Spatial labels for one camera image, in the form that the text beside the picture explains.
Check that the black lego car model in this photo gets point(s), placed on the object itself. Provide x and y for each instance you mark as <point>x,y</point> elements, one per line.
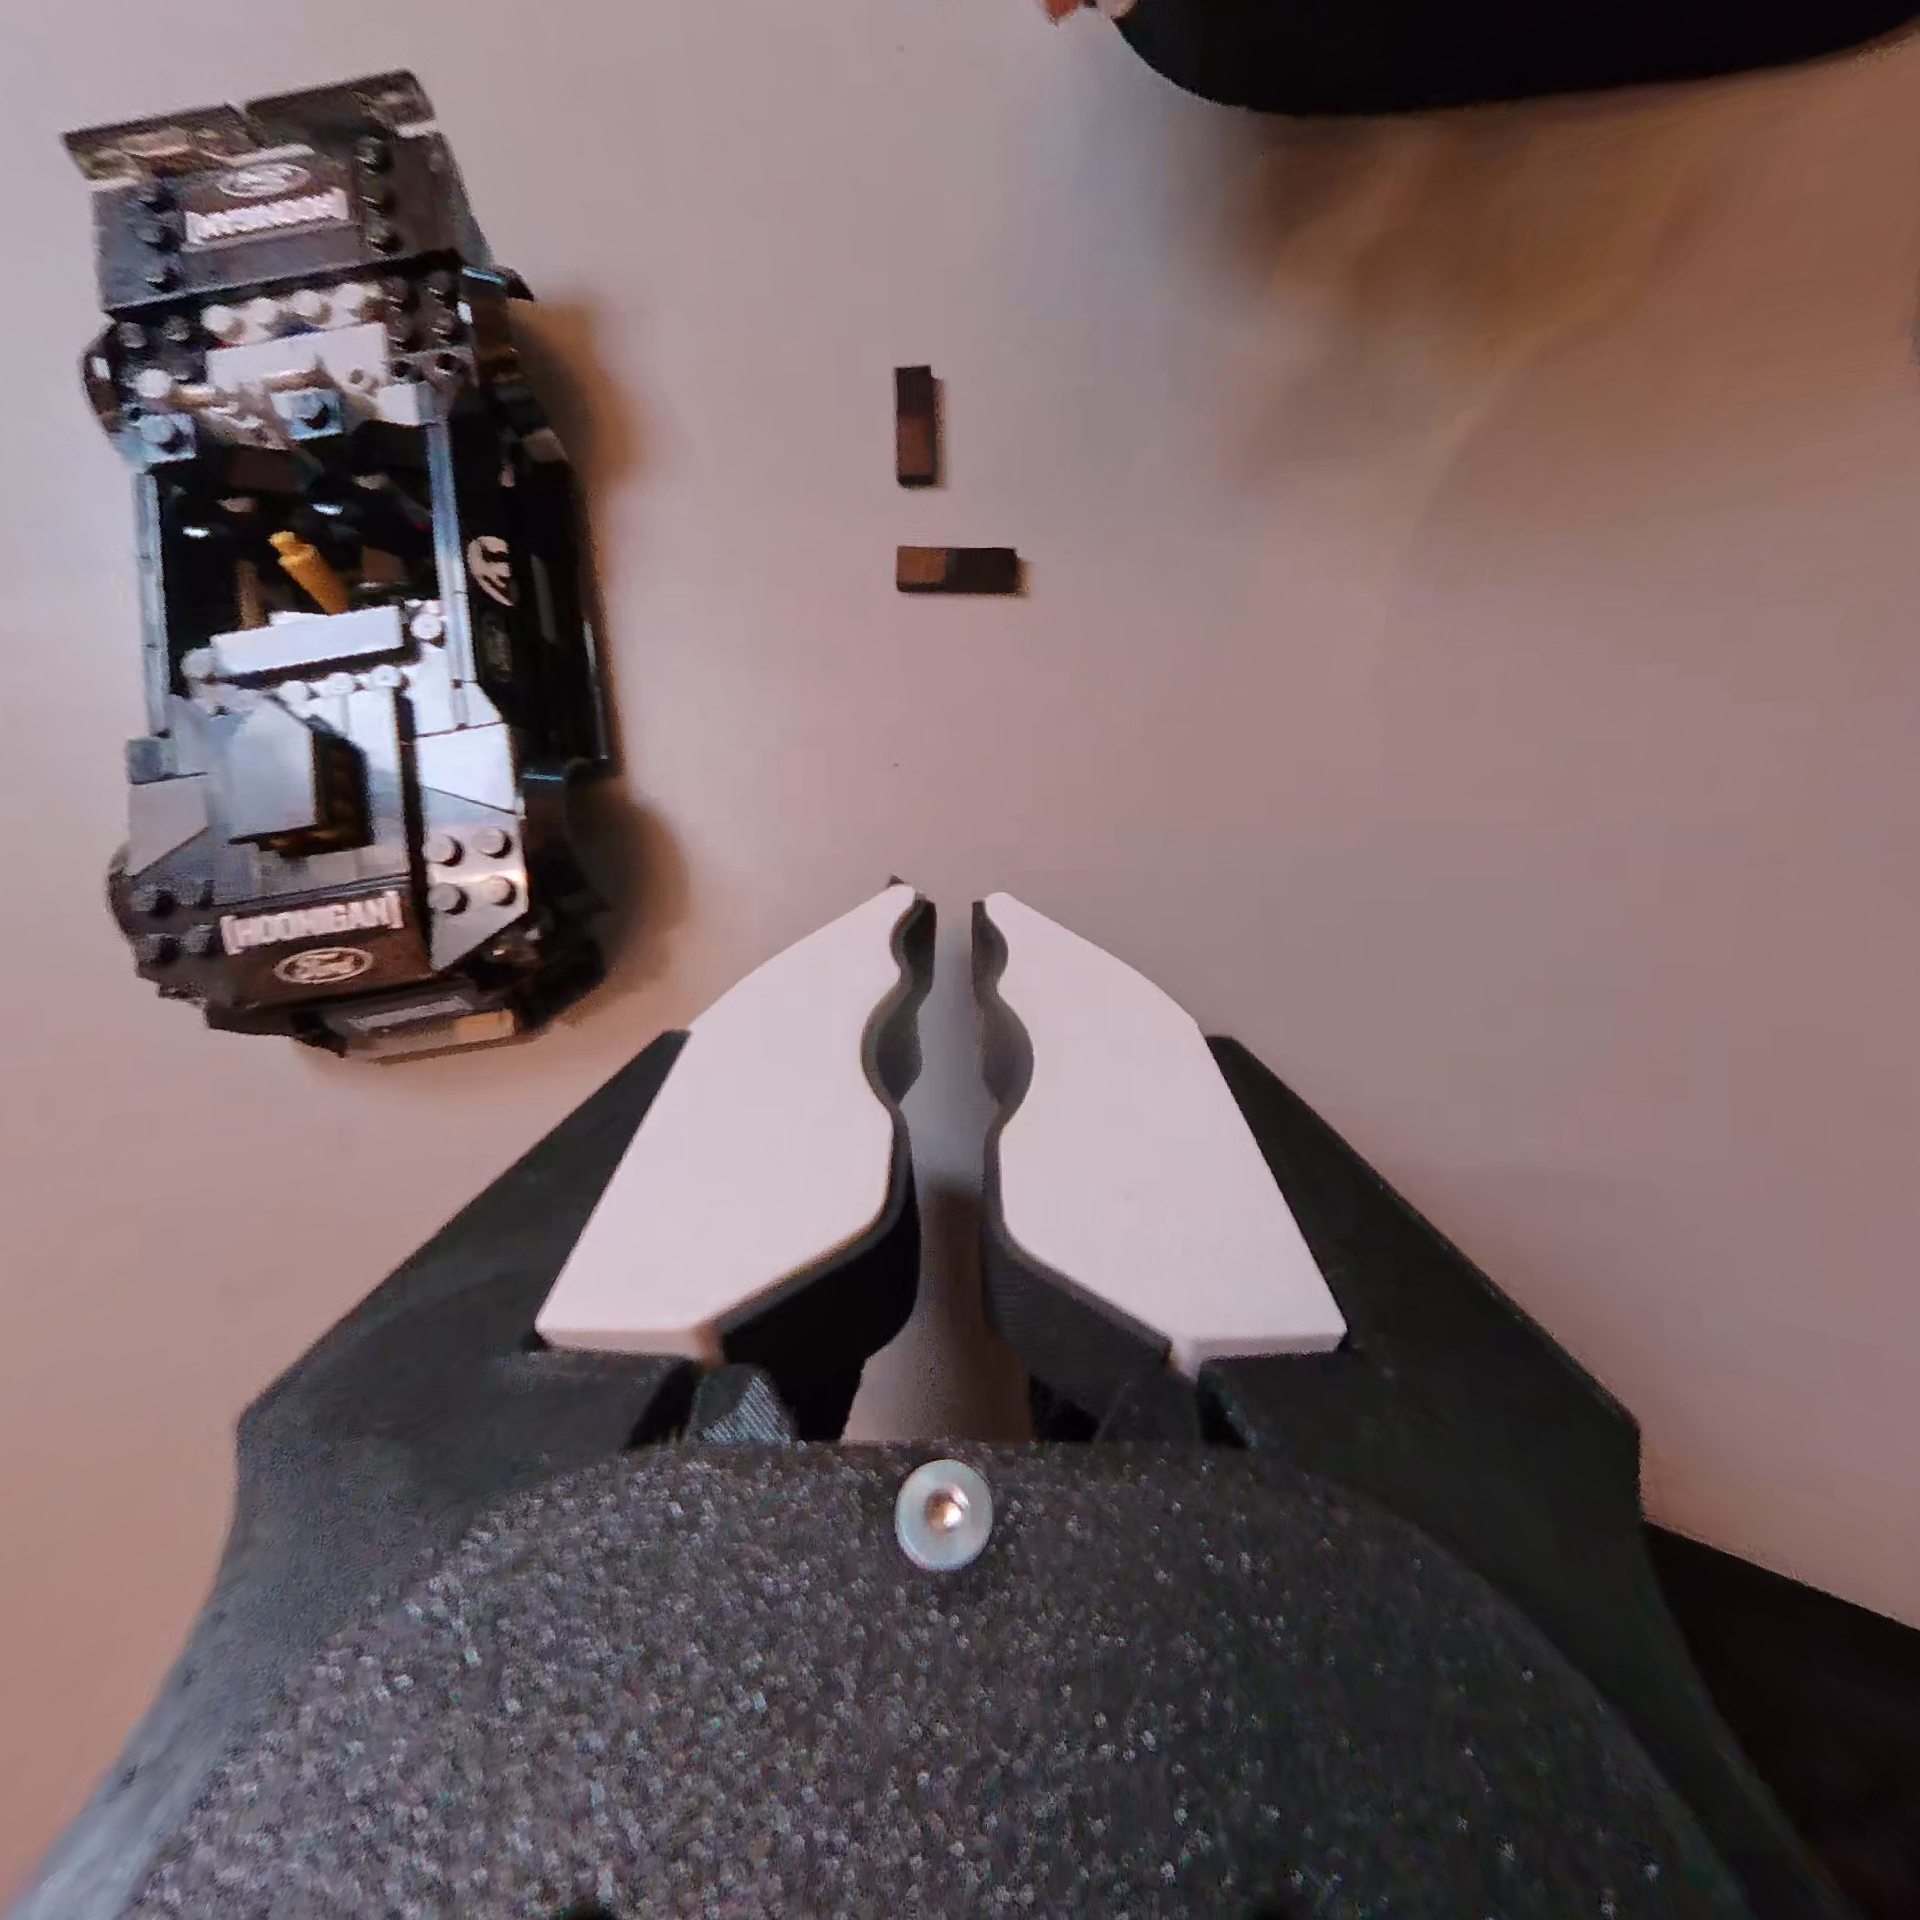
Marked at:
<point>332,603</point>

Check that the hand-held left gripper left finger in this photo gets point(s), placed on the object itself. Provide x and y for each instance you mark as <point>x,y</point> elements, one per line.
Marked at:
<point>750,1156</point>

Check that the black lego tile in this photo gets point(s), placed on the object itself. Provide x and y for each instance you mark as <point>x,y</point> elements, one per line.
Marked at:
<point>958,572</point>
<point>915,424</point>

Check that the black mesh pad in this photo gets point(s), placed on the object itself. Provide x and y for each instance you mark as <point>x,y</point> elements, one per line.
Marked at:
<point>1500,47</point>

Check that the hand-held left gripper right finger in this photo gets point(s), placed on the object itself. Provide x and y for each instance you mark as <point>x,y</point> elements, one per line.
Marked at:
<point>1155,1165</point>

